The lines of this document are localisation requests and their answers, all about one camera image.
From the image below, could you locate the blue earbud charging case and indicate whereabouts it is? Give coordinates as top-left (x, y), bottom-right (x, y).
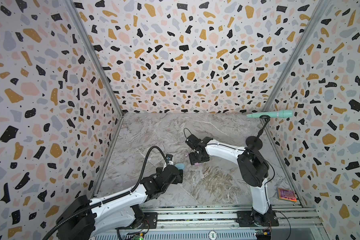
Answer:
top-left (175, 163), bottom-right (185, 170)

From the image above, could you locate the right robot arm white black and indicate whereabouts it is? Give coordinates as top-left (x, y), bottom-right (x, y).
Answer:
top-left (185, 134), bottom-right (272, 216)

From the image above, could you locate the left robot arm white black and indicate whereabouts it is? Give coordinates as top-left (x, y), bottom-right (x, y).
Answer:
top-left (56, 164), bottom-right (185, 240)

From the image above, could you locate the black microphone stand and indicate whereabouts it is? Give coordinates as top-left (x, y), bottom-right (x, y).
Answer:
top-left (246, 115), bottom-right (271, 150)

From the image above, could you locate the pink orange card box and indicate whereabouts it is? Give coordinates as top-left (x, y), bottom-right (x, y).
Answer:
top-left (278, 188), bottom-right (297, 202)

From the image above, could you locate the mint green microphone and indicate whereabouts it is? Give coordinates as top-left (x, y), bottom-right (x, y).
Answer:
top-left (246, 110), bottom-right (293, 119)

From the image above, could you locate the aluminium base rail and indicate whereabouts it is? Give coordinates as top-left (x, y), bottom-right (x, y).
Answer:
top-left (94, 204), bottom-right (329, 240)

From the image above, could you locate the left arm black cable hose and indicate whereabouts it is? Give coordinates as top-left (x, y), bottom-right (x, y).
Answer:
top-left (41, 145), bottom-right (169, 240)

